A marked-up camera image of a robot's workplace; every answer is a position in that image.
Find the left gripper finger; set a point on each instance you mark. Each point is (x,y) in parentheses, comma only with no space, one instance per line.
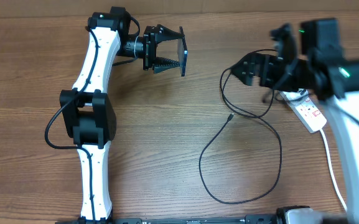
(165,34)
(161,64)

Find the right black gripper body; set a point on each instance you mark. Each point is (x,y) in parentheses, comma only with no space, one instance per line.
(289,76)

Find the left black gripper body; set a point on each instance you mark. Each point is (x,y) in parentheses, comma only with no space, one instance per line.
(149,46)

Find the blue Galaxy smartphone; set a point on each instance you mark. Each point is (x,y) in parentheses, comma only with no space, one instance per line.
(182,52)

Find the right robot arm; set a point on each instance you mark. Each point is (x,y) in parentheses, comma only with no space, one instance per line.
(316,63)

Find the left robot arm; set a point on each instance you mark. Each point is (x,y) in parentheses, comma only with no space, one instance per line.
(89,117)

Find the white power strip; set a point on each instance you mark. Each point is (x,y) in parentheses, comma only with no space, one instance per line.
(305,109)

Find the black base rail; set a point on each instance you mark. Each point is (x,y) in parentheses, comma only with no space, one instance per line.
(247,219)

